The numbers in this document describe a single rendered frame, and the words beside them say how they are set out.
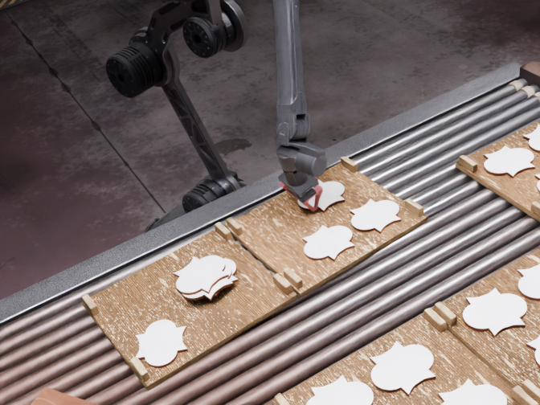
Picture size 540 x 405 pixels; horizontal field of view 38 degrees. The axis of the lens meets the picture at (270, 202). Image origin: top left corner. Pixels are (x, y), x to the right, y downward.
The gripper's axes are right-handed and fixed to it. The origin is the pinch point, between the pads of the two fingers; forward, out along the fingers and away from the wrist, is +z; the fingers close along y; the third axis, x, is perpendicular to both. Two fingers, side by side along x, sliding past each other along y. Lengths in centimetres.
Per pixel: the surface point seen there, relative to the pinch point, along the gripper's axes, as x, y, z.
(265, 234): -14.9, 1.8, -1.6
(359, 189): 14.3, 4.2, 4.1
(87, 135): -10, -237, 98
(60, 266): -63, -143, 86
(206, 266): -33.7, 6.4, -10.1
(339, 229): -0.3, 14.6, 0.2
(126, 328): -58, 7, -10
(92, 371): -69, 12, -10
